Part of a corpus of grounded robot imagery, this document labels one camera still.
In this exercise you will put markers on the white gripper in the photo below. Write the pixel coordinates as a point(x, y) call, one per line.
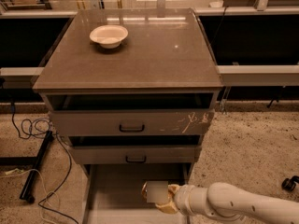
point(181, 197)

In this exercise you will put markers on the crushed orange can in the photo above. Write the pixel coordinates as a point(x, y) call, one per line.
point(155, 191)

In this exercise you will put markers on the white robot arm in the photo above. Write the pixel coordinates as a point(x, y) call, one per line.
point(228, 204)

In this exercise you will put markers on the middle grey drawer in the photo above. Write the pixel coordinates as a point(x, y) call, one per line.
point(135, 154)

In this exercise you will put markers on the grey drawer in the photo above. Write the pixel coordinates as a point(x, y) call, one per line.
point(114, 194)
point(135, 154)
point(132, 122)

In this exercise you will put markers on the bottom grey drawer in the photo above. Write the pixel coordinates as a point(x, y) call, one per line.
point(114, 194)

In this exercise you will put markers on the top grey drawer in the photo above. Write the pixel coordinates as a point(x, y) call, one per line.
point(132, 122)

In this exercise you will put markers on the grey drawer cabinet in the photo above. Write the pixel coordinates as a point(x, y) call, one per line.
point(163, 64)

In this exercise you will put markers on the black caster wheel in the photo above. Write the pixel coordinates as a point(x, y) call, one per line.
point(289, 184)

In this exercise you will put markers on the black metal stand leg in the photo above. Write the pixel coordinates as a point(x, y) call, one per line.
point(34, 162)

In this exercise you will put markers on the white paper bowl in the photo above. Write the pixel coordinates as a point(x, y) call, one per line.
point(108, 36)

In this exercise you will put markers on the left grey metal rail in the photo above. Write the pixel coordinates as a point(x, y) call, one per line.
point(20, 77)

